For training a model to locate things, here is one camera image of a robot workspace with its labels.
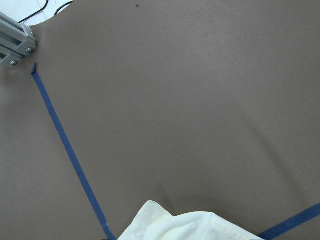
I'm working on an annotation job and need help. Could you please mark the aluminium frame post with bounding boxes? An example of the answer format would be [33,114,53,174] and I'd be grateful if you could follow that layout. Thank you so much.
[0,13,38,69]

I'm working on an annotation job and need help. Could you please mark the cream long-sleeve shirt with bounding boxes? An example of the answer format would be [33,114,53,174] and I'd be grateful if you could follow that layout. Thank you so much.
[119,200,260,240]

